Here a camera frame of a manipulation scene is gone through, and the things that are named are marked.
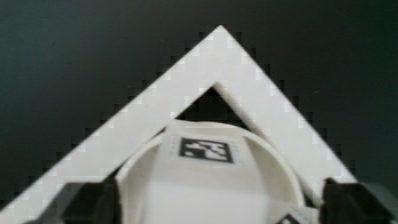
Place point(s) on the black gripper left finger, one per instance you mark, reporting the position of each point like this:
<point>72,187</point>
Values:
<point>84,205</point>

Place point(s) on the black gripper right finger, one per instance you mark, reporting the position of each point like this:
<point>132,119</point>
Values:
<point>351,206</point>

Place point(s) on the white stool leg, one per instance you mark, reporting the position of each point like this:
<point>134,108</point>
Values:
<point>201,180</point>

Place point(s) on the white round stool seat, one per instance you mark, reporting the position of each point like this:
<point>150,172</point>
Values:
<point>285,166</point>

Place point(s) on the white front fence bar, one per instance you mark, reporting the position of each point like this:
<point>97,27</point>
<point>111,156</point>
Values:
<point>137,122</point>

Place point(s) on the white fence bar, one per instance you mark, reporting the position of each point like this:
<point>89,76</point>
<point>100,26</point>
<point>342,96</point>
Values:
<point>137,122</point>
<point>273,117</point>

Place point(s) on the white right fence bar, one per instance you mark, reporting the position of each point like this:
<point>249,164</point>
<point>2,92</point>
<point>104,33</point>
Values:
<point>273,117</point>

